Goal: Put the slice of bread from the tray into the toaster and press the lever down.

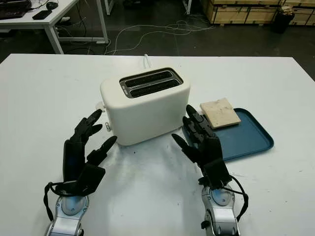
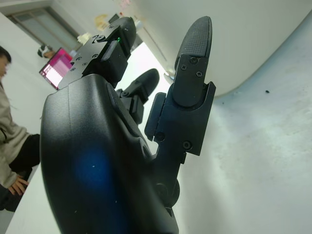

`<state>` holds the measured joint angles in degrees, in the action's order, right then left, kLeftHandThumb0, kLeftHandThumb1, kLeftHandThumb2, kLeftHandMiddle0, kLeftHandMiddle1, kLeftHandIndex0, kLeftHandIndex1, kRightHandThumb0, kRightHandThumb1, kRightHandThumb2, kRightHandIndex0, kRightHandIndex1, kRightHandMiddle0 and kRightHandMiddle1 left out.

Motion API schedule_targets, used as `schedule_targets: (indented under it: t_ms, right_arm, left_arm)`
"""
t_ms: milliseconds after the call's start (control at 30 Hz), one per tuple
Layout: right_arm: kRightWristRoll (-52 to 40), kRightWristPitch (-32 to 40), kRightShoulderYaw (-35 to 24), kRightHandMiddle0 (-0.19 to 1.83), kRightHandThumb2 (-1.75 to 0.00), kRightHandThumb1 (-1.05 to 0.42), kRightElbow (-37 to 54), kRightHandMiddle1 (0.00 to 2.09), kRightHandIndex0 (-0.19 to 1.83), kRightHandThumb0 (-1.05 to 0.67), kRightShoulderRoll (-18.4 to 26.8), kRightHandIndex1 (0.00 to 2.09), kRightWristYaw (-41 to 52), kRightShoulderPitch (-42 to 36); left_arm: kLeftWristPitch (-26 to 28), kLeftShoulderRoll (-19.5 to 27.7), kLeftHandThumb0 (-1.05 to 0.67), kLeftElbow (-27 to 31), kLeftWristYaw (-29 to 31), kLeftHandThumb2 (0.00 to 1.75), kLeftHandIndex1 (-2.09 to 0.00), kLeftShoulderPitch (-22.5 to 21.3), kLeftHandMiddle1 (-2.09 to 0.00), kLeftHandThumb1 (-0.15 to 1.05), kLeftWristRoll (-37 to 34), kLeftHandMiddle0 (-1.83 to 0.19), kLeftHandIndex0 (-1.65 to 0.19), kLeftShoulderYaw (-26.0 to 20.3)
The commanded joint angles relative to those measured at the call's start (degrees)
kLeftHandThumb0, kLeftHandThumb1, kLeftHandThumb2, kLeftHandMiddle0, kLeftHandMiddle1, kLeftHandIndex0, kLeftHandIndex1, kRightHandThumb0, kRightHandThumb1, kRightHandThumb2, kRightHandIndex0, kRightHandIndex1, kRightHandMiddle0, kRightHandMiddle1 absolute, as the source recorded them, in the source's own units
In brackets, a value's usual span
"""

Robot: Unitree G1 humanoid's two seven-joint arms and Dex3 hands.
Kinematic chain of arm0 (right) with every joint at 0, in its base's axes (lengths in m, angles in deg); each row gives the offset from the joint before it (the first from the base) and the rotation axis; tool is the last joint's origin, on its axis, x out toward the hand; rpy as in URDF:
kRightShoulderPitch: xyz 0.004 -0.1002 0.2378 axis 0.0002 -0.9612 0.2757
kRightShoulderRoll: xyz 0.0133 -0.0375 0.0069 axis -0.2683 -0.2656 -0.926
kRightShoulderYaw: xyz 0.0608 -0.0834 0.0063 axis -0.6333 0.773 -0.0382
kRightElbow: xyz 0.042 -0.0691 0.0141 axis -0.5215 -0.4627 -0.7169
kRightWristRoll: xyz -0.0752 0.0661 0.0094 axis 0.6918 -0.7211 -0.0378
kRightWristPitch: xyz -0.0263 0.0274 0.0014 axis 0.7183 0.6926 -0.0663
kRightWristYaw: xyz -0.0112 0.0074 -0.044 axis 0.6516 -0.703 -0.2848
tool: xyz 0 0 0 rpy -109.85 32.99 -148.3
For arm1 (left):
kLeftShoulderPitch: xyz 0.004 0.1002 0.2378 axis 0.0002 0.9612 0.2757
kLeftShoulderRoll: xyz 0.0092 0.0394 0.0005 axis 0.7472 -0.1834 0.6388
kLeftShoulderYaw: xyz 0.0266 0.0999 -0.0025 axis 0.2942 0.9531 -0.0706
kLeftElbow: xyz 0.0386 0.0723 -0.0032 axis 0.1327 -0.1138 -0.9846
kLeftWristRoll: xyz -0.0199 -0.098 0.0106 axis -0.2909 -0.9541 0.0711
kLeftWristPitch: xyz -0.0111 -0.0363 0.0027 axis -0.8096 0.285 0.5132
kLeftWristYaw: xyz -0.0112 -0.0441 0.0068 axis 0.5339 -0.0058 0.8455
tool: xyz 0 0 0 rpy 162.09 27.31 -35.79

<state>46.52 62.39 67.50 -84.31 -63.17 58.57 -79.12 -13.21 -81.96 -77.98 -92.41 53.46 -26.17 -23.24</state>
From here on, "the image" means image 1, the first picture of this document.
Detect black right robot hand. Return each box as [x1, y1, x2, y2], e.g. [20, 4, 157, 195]
[171, 104, 224, 177]

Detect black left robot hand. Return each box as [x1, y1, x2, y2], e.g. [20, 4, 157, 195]
[63, 109, 118, 191]

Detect slice of white bread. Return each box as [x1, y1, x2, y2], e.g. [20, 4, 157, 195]
[199, 97, 241, 130]

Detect blue plastic tray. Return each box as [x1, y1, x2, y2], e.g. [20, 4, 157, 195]
[181, 107, 275, 162]

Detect white two-slot toaster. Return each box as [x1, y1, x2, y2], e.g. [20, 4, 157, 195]
[99, 66, 191, 147]

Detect wooden crate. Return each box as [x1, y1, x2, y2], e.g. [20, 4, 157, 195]
[200, 0, 280, 25]
[289, 0, 315, 27]

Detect white office desk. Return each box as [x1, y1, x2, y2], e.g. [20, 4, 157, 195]
[0, 0, 109, 55]

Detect black smartphone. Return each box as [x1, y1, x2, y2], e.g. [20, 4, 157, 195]
[32, 10, 53, 20]

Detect black waste bin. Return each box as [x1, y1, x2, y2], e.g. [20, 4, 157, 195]
[273, 6, 295, 34]

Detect black keyboard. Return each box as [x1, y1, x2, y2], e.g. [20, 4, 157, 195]
[0, 0, 32, 20]

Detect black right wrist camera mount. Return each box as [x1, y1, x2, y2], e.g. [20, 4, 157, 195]
[198, 158, 233, 190]

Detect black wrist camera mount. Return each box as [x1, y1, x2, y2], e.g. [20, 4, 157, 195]
[73, 164, 106, 198]
[198, 158, 233, 190]

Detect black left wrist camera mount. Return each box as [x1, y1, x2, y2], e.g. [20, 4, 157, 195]
[73, 164, 106, 198]

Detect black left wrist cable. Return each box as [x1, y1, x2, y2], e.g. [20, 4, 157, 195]
[43, 180, 79, 229]

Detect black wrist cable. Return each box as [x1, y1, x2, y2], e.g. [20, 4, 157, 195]
[227, 173, 250, 223]
[43, 180, 79, 229]

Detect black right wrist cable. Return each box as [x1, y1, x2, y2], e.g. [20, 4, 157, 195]
[227, 173, 250, 223]

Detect white toaster power cord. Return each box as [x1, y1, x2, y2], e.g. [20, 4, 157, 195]
[143, 54, 153, 69]

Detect white floor cable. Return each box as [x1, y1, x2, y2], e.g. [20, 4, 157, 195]
[104, 20, 215, 55]

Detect white table frame legs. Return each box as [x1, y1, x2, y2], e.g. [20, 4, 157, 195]
[104, 0, 193, 15]

